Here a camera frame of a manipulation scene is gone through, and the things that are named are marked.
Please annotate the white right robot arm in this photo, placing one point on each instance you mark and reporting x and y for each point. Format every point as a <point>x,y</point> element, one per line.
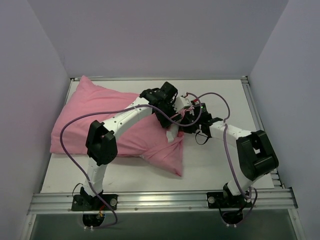
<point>250,154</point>

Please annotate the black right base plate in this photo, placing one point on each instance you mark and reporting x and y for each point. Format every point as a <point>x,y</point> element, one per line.
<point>219,199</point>

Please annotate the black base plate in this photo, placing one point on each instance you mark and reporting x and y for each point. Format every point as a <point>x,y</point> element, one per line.
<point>219,199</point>
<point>81,204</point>

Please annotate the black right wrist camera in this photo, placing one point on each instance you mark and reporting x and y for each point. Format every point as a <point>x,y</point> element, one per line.
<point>198,108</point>

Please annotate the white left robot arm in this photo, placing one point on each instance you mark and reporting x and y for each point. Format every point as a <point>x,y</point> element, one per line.
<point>102,136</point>

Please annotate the aluminium front rail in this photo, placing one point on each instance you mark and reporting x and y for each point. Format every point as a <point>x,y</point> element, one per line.
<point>159,202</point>

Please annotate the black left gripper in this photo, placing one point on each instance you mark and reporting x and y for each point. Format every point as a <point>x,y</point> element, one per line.
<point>164,119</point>

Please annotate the aluminium rail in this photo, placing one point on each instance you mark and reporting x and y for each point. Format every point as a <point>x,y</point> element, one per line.
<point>259,125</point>
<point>159,202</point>

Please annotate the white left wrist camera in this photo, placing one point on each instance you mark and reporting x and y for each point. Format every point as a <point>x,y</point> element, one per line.
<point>182,103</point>

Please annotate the white pillow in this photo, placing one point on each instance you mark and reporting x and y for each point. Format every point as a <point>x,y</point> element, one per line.
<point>174,134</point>

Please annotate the aluminium right side rail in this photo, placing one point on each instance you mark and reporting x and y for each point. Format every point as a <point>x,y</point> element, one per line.
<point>259,125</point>

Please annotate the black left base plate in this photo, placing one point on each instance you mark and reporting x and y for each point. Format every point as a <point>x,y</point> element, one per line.
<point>81,204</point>

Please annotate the pink floral pillowcase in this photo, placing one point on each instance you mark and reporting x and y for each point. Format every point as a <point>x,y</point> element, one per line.
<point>90,120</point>

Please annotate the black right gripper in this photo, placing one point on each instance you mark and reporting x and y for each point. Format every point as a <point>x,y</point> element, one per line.
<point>188,119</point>

